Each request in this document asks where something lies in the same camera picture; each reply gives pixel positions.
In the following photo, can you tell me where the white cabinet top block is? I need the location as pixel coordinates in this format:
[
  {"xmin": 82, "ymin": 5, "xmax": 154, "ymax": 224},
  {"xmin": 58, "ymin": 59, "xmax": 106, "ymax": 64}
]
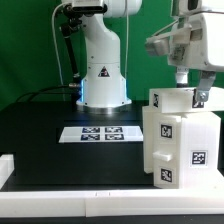
[{"xmin": 149, "ymin": 87, "xmax": 224, "ymax": 113}]

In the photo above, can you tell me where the white door panel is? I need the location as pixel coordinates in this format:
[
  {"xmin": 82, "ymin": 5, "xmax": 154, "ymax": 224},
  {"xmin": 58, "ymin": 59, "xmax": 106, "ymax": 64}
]
[
  {"xmin": 142, "ymin": 106, "xmax": 154, "ymax": 173},
  {"xmin": 153, "ymin": 113, "xmax": 181, "ymax": 189}
]

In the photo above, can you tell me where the white cable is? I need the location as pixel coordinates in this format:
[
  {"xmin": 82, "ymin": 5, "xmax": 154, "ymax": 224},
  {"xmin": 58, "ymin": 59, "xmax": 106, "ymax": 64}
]
[{"xmin": 50, "ymin": 2, "xmax": 73, "ymax": 101}]

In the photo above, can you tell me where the white marker tag sheet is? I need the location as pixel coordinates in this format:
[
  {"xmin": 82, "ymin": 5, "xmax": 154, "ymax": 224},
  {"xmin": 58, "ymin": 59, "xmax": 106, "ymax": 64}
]
[{"xmin": 59, "ymin": 126, "xmax": 143, "ymax": 143}]

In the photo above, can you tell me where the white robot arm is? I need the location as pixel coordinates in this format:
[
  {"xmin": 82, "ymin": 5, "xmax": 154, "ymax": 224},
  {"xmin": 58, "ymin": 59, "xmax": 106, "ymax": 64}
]
[{"xmin": 61, "ymin": 0, "xmax": 224, "ymax": 112}]

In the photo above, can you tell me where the white fence rail frame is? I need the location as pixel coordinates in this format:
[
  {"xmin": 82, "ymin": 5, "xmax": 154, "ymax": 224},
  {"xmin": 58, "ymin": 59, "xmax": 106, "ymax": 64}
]
[{"xmin": 0, "ymin": 154, "xmax": 224, "ymax": 218}]

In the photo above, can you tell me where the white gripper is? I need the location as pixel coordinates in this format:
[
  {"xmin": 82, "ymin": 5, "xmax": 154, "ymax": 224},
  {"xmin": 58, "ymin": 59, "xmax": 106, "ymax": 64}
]
[{"xmin": 168, "ymin": 12, "xmax": 224, "ymax": 102}]

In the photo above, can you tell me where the white cabinet body box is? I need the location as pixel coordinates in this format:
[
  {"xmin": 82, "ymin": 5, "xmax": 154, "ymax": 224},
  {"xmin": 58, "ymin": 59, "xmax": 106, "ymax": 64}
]
[{"xmin": 172, "ymin": 112, "xmax": 224, "ymax": 189}]

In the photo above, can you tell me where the black cable bundle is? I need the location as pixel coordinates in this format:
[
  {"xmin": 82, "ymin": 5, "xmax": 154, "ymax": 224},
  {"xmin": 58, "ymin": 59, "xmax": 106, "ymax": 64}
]
[{"xmin": 14, "ymin": 84, "xmax": 83, "ymax": 103}]

